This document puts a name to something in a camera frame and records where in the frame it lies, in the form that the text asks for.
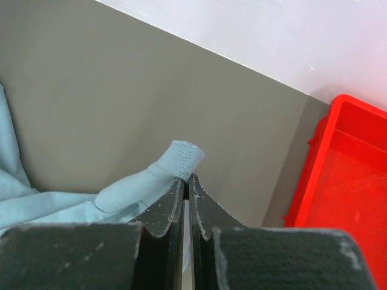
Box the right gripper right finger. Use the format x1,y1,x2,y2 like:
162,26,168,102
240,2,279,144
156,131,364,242
187,175,377,289

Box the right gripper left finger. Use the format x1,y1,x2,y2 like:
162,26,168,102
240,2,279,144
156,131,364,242
1,179,185,289

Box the grey-blue t shirt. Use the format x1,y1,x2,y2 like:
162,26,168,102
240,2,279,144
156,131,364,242
1,90,205,233

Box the red plastic bin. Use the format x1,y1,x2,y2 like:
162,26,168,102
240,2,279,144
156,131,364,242
284,94,386,289

